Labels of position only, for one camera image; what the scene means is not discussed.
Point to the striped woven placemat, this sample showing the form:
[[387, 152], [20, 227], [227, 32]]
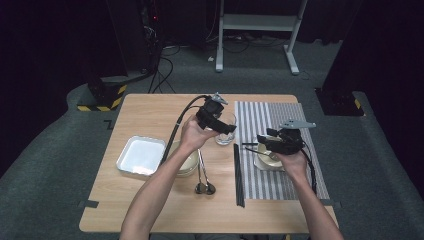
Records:
[[253, 120]]

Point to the bundle of black chopsticks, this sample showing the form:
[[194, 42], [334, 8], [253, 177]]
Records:
[[239, 180]]

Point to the person's left hand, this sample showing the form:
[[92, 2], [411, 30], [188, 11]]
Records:
[[195, 135]]

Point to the dark equipment rack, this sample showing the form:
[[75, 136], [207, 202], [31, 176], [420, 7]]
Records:
[[150, 33]]

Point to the cream bowl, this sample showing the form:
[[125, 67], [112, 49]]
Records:
[[191, 161], [188, 174], [268, 161]]

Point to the dark curtain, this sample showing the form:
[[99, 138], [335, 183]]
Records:
[[50, 66], [393, 66]]

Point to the black yellow striped base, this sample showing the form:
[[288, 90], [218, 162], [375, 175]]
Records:
[[103, 95]]

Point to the long black chopstick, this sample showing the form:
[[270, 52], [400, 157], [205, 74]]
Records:
[[250, 144]]

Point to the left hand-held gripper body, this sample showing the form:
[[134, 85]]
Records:
[[211, 111]]

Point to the black base yellow mark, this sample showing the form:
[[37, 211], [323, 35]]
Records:
[[336, 103]]

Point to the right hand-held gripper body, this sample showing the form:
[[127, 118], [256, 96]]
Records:
[[290, 141]]

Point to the person's right hand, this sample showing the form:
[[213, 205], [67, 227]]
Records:
[[294, 165]]

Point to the clear drinking glass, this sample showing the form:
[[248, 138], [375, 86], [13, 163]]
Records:
[[226, 138]]

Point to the white metal stand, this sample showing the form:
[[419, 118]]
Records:
[[256, 22]]

